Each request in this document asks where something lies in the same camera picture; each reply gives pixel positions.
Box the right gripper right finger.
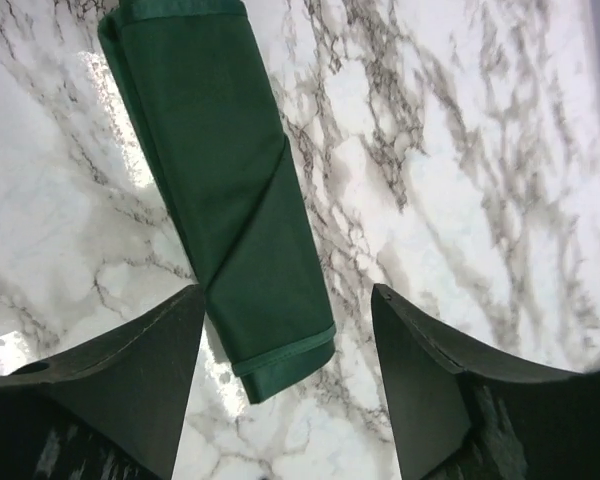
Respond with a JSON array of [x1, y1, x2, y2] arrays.
[[371, 284, 600, 479]]

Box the dark green cloth napkin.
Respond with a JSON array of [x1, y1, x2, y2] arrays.
[[98, 1, 336, 404]]

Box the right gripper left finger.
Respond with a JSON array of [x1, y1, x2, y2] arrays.
[[0, 286, 205, 479]]

